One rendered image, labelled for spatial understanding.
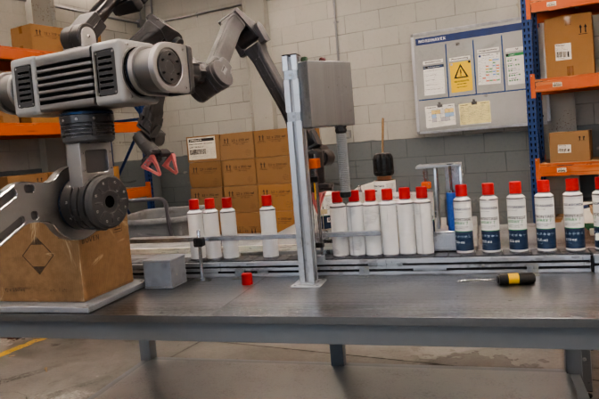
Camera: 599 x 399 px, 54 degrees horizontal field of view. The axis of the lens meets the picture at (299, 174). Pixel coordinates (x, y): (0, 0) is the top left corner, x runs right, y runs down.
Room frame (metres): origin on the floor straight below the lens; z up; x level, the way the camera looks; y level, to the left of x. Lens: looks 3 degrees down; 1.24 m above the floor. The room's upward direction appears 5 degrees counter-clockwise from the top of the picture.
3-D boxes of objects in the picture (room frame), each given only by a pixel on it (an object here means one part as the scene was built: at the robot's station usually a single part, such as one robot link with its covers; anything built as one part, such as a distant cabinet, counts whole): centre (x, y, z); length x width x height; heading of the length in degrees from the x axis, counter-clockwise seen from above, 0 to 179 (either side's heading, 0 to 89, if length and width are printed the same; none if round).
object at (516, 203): (1.69, -0.61, 0.98); 0.05 x 0.05 x 0.20
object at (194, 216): (1.99, 0.36, 0.98); 0.05 x 0.05 x 0.20
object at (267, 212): (1.92, 0.11, 0.98); 0.05 x 0.05 x 0.20
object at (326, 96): (1.77, -0.08, 1.38); 0.17 x 0.10 x 0.19; 128
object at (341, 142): (1.73, -0.13, 1.18); 0.04 x 0.04 x 0.21
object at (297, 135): (1.73, 0.00, 1.16); 0.04 x 0.04 x 0.67; 73
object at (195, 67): (1.54, 0.27, 1.45); 0.09 x 0.08 x 0.12; 62
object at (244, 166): (5.90, 0.41, 0.70); 1.20 x 0.82 x 1.39; 68
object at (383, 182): (2.40, -0.34, 1.04); 0.09 x 0.09 x 0.29
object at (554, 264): (1.88, 0.00, 0.85); 1.65 x 0.11 x 0.05; 73
